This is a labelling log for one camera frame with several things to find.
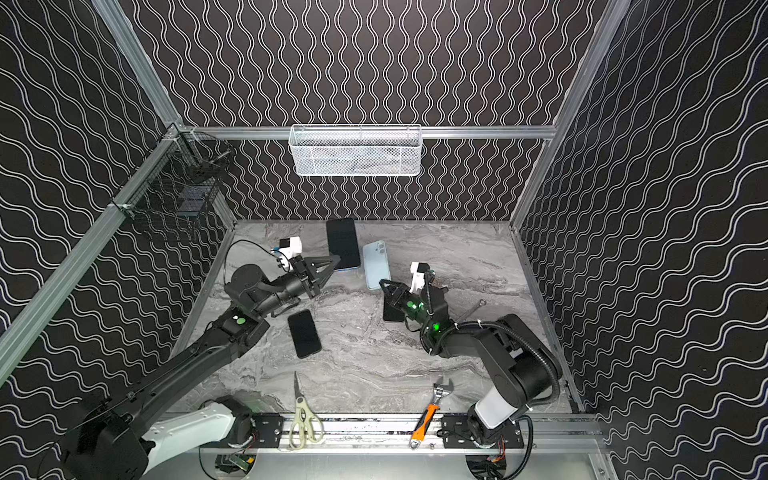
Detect phone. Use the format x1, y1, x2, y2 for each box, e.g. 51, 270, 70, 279
382, 297, 405, 323

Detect light blue phone case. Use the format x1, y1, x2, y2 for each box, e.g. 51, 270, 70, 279
362, 240, 391, 290

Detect black smartphone green case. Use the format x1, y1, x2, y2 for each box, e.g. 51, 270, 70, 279
326, 218, 361, 271

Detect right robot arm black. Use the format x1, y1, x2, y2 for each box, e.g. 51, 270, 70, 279
379, 280, 563, 432

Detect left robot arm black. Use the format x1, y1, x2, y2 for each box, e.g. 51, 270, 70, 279
59, 255, 340, 479

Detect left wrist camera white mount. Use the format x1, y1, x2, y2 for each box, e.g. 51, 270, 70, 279
275, 236, 303, 272

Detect orange handled adjustable wrench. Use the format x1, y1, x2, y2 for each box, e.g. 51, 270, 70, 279
409, 377, 454, 450

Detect white wire mesh basket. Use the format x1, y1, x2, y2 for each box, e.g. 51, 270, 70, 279
288, 124, 424, 177

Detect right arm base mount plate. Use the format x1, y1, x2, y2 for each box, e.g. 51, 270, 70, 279
436, 414, 524, 449

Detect beige handled scissors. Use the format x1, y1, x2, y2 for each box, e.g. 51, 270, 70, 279
288, 373, 325, 450

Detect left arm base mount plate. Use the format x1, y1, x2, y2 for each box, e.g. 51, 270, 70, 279
217, 413, 285, 450

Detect black wire basket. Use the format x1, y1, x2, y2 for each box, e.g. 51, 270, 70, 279
122, 132, 235, 244

